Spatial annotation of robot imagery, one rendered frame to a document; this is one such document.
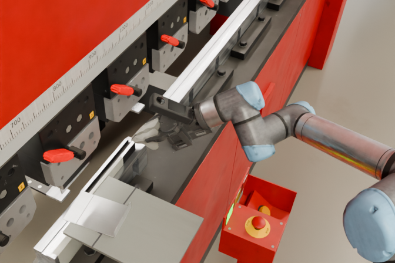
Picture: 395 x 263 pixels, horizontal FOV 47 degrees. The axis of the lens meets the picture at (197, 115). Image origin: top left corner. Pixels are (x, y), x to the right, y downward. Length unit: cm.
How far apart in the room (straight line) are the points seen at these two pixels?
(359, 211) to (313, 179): 166
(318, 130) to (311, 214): 130
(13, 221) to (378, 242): 63
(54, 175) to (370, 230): 58
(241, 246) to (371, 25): 279
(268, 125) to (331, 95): 193
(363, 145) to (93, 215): 62
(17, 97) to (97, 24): 21
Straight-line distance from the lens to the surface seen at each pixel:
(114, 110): 100
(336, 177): 258
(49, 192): 115
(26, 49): 72
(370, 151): 105
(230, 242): 137
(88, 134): 94
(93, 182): 116
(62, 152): 82
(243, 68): 169
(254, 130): 113
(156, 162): 134
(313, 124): 114
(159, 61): 112
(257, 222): 132
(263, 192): 146
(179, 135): 118
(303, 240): 230
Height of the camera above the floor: 190
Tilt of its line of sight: 44 degrees down
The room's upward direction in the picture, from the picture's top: 4 degrees clockwise
